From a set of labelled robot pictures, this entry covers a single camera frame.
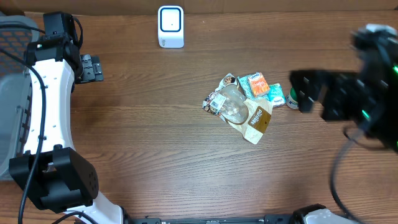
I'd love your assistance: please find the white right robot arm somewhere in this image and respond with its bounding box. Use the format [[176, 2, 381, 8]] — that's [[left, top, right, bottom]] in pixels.
[[290, 24, 397, 224]]

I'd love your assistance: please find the orange tissue pack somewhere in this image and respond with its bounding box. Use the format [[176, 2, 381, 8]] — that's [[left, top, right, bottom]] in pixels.
[[248, 72, 270, 97]]

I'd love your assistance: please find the white barcode scanner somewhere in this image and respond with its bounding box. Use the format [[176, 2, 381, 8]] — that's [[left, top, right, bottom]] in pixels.
[[157, 5, 185, 49]]

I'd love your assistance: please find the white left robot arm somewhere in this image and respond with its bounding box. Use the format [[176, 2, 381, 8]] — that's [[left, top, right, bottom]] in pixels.
[[9, 12, 131, 223]]

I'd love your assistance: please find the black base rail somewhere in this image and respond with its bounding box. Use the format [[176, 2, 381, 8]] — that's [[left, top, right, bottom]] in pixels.
[[124, 214, 352, 224]]

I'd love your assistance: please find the small teal tissue pack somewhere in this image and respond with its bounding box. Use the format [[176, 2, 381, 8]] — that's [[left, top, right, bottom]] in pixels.
[[267, 83, 285, 107]]

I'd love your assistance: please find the clear snack pouch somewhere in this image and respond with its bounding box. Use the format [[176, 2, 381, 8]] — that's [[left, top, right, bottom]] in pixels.
[[202, 73, 273, 144]]

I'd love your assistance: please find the grey plastic mesh basket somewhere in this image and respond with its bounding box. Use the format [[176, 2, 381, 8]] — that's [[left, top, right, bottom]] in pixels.
[[1, 27, 40, 181]]

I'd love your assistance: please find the green lid jar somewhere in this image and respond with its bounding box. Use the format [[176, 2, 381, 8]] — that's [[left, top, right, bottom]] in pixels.
[[285, 87, 299, 110]]

